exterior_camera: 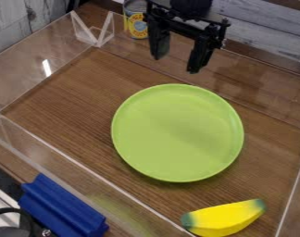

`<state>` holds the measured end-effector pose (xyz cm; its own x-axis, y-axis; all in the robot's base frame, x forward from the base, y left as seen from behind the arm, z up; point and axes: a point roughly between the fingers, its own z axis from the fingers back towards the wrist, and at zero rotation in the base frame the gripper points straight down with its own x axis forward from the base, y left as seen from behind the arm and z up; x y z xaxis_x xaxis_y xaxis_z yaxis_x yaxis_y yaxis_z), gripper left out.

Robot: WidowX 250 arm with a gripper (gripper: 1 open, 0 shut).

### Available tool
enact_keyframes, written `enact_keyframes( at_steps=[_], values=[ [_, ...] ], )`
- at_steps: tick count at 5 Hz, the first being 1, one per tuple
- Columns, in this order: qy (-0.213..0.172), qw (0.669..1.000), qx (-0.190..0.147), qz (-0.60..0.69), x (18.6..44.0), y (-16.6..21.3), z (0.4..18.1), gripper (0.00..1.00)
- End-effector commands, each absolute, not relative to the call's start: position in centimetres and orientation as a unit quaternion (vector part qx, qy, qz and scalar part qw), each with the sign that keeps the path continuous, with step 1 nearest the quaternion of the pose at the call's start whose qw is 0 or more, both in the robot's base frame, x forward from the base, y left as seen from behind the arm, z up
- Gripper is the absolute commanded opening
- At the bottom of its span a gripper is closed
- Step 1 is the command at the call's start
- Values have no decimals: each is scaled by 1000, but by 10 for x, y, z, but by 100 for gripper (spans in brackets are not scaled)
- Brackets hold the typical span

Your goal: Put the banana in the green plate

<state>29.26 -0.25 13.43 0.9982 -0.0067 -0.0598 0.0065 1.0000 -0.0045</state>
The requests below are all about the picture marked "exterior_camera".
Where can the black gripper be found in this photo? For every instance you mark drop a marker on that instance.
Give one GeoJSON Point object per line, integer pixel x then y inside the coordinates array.
{"type": "Point", "coordinates": [194, 16]}

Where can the yellow toy banana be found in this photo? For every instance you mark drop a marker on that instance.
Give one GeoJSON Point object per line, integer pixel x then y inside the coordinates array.
{"type": "Point", "coordinates": [222, 220]}

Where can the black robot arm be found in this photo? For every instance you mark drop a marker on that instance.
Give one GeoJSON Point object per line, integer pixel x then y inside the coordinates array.
{"type": "Point", "coordinates": [176, 28]}

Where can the green round plate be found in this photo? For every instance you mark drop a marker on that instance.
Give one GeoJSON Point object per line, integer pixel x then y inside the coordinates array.
{"type": "Point", "coordinates": [177, 133]}

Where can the yellow labelled tin can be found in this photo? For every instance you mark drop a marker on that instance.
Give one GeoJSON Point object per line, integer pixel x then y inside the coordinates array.
{"type": "Point", "coordinates": [134, 8]}

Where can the blue plastic clamp block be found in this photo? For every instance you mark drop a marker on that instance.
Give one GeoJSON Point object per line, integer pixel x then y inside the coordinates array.
{"type": "Point", "coordinates": [67, 216]}

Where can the clear acrylic corner bracket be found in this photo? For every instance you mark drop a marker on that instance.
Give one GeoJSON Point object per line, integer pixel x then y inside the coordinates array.
{"type": "Point", "coordinates": [93, 35]}

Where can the clear acrylic front wall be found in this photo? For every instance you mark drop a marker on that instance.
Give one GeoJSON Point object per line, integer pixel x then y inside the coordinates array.
{"type": "Point", "coordinates": [29, 157]}

